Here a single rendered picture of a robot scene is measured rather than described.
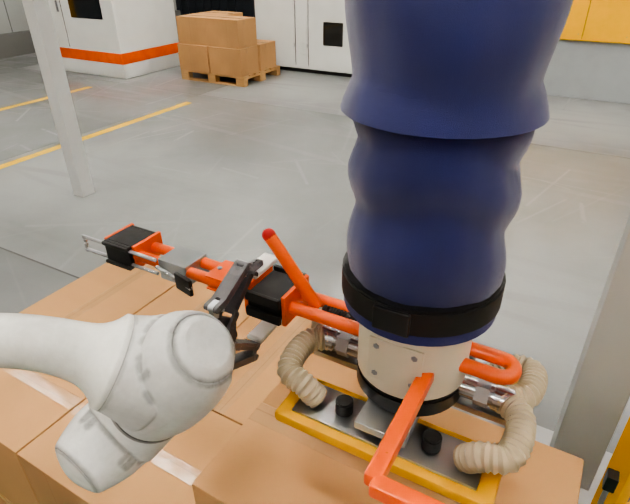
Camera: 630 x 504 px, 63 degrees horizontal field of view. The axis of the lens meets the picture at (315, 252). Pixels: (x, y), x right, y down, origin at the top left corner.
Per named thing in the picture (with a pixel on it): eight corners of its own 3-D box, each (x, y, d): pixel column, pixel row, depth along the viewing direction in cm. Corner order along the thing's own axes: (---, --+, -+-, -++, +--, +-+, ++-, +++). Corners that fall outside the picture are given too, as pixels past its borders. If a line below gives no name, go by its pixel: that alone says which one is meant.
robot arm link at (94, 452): (178, 427, 74) (216, 397, 65) (90, 517, 62) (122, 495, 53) (127, 372, 74) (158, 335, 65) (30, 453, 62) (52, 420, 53)
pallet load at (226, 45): (280, 74, 829) (278, 13, 783) (243, 87, 753) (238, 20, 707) (221, 67, 880) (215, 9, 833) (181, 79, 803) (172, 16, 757)
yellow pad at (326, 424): (505, 461, 75) (512, 438, 72) (490, 518, 67) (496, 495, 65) (305, 380, 89) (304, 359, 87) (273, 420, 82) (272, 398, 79)
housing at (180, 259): (210, 271, 101) (207, 252, 99) (187, 289, 96) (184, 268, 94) (183, 262, 104) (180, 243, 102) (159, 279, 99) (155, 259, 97)
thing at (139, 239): (164, 252, 107) (161, 231, 104) (138, 269, 101) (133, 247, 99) (135, 242, 110) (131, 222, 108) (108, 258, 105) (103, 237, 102)
